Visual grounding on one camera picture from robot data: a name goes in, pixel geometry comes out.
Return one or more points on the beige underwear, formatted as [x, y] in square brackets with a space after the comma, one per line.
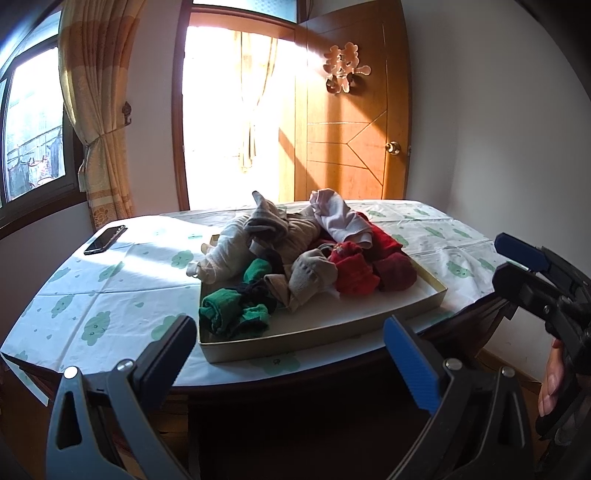
[279, 290]

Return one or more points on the dark framed window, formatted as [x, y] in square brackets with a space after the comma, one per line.
[32, 129]

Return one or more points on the black smartphone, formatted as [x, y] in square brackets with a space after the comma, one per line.
[105, 240]

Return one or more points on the yellow balcony curtain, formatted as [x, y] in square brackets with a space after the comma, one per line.
[251, 115]

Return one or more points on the person's right hand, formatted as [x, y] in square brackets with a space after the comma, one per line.
[551, 378]

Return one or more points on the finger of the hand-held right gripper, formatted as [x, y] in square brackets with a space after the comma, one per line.
[521, 251]
[521, 286]

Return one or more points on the grey underwear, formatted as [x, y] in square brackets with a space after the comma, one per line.
[268, 217]

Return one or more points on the cut-out door decoration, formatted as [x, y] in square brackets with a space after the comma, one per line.
[346, 69]

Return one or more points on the shallow cardboard tray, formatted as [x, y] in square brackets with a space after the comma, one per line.
[351, 314]

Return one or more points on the green and black socks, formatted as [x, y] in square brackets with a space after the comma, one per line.
[226, 309]

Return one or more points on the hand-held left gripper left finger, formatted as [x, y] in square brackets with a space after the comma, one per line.
[166, 350]

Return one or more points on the yellow tied window curtain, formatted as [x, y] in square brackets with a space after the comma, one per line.
[97, 115]

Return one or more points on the round door knob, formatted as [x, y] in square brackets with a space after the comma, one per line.
[393, 147]

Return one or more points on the red sock bundle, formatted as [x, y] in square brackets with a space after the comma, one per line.
[353, 272]

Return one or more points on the pale lilac underwear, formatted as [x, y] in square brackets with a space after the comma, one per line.
[337, 217]

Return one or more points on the metal curtain hook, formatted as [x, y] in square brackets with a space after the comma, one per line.
[127, 113]

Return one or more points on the frosted transom window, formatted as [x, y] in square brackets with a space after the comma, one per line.
[244, 7]

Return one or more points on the maroon sock bundle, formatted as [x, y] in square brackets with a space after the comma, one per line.
[395, 274]

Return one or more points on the grey-white sock bundle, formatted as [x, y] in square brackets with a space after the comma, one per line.
[309, 277]

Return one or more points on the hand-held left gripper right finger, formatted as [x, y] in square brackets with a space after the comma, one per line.
[411, 360]

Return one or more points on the orange wooden door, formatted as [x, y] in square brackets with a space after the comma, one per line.
[351, 152]

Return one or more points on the hanging laundry outside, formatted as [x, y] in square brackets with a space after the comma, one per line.
[41, 170]

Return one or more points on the white tablecloth with green print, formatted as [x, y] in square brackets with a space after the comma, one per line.
[115, 295]

